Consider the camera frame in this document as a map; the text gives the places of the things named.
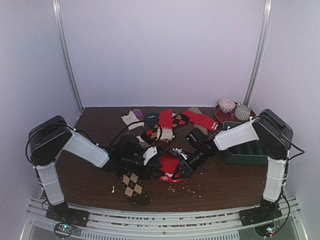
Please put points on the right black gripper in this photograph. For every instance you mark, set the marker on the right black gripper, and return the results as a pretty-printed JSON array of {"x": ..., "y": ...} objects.
[{"x": 186, "y": 166}]

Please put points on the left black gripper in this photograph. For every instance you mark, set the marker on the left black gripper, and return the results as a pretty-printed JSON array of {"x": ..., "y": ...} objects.
[{"x": 148, "y": 172}]

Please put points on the red snowflake sock pair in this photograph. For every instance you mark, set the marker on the red snowflake sock pair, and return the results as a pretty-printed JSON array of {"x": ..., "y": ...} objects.
[{"x": 169, "y": 164}]

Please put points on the brown beige argyle sock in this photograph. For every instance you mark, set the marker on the brown beige argyle sock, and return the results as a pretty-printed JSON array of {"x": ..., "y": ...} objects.
[{"x": 134, "y": 190}]

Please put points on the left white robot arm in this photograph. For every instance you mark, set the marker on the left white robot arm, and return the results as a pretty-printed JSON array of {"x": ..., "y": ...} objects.
[{"x": 46, "y": 141}]

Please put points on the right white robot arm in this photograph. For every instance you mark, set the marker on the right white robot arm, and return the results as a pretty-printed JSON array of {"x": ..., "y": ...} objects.
[{"x": 273, "y": 134}]

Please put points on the white brown block sock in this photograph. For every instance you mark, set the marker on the white brown block sock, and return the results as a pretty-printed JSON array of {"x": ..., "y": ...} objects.
[{"x": 131, "y": 120}]

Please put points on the red sock white cuff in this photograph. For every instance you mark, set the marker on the red sock white cuff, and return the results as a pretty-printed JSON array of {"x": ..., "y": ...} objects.
[{"x": 213, "y": 125}]

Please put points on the orange brown argyle sock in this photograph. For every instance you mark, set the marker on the orange brown argyle sock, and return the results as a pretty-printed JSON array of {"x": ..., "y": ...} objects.
[{"x": 178, "y": 119}]

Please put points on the purple orange striped sock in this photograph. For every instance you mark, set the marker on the purple orange striped sock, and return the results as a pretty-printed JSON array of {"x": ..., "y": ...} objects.
[{"x": 138, "y": 113}]

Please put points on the red round plate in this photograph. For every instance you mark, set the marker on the red round plate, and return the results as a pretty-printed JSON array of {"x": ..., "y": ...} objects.
[{"x": 226, "y": 116}]

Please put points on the dark blue sock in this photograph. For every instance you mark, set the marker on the dark blue sock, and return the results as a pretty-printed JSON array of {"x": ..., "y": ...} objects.
[{"x": 152, "y": 118}]

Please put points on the tan brown sock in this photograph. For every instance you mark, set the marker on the tan brown sock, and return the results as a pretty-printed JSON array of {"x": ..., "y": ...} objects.
[{"x": 199, "y": 120}]

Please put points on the green divided organizer tray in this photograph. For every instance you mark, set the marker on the green divided organizer tray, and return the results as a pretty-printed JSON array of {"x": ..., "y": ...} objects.
[{"x": 249, "y": 153}]

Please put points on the red white zigzag sock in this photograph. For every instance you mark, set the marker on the red white zigzag sock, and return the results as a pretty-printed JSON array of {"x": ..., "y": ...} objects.
[{"x": 166, "y": 124}]

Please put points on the white red patterned bowl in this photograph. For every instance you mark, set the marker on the white red patterned bowl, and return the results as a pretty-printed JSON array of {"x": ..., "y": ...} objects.
[{"x": 226, "y": 105}]

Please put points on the grey striped cup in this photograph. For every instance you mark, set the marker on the grey striped cup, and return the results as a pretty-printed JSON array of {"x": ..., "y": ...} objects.
[{"x": 242, "y": 112}]

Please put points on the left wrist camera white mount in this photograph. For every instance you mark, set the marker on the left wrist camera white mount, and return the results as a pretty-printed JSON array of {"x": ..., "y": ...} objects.
[{"x": 149, "y": 154}]

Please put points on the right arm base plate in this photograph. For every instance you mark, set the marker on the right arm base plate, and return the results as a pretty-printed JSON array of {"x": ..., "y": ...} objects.
[{"x": 257, "y": 215}]

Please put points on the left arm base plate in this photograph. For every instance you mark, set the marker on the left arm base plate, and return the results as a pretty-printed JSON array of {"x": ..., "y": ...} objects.
[{"x": 70, "y": 216}]

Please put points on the right aluminium frame post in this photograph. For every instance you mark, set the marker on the right aluminium frame post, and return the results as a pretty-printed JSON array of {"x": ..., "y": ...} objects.
[{"x": 261, "y": 48}]

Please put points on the aluminium frame post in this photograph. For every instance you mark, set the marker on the aluminium frame post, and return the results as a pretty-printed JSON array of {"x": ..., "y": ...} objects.
[
  {"x": 65, "y": 53},
  {"x": 261, "y": 48}
]

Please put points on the left aluminium frame post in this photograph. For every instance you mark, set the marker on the left aluminium frame post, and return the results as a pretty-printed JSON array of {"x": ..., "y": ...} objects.
[{"x": 65, "y": 53}]

